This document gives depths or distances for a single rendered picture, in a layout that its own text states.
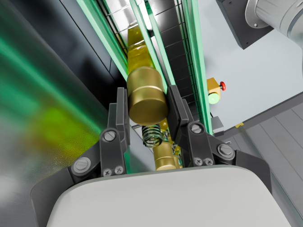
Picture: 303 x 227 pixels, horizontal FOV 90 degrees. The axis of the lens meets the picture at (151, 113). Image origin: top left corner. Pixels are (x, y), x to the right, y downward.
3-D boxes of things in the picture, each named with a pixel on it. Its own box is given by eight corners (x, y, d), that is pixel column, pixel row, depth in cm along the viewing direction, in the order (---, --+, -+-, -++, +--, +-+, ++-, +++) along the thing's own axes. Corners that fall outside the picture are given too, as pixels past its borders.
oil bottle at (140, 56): (126, 51, 38) (126, 113, 24) (147, 43, 37) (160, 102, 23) (135, 70, 42) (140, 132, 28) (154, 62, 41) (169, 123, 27)
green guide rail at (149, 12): (144, 3, 31) (147, 15, 26) (148, 1, 31) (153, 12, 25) (208, 194, 156) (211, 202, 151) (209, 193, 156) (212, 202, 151)
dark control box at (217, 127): (203, 119, 84) (208, 131, 78) (217, 115, 83) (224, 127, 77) (204, 127, 90) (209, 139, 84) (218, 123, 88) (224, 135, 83)
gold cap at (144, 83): (125, 66, 14) (125, 99, 11) (163, 65, 14) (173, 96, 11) (128, 95, 16) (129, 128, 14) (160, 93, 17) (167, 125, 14)
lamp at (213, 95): (205, 94, 60) (208, 99, 58) (217, 90, 59) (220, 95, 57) (206, 102, 63) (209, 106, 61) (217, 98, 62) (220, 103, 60)
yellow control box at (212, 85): (196, 81, 64) (202, 93, 59) (214, 75, 63) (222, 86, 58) (198, 93, 69) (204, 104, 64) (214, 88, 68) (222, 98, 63)
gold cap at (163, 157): (149, 144, 27) (152, 168, 24) (168, 139, 26) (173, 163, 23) (155, 153, 30) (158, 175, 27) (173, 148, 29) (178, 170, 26)
